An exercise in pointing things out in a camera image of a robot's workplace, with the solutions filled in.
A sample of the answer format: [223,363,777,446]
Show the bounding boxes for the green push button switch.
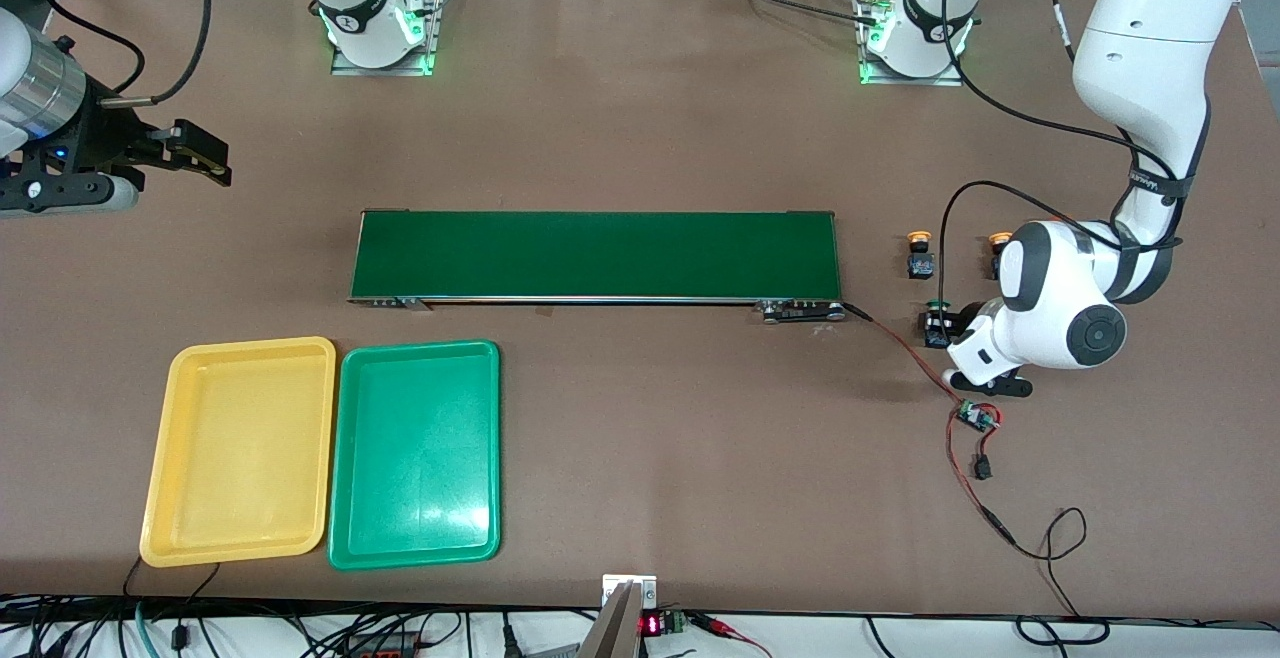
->
[922,300,956,350]

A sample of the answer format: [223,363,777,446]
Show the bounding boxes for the small green circuit board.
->
[954,398,1001,434]

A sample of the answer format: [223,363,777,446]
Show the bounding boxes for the green conveyor belt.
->
[347,208,847,325]

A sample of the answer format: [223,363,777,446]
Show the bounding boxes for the yellow plastic tray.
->
[139,336,338,569]

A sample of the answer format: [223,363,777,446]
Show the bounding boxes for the red clip lead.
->
[690,612,773,658]

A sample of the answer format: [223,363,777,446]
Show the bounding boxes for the green plastic tray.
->
[327,339,502,572]

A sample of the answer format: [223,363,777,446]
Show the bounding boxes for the black red power strip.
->
[338,632,423,658]

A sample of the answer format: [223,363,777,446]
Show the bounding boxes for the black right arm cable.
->
[35,0,216,107]

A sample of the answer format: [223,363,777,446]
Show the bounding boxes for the red black power wire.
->
[843,302,1111,645]

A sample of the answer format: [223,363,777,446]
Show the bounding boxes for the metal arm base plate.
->
[330,0,447,77]
[857,0,967,88]

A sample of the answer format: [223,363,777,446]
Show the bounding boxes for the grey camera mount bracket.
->
[578,573,659,658]

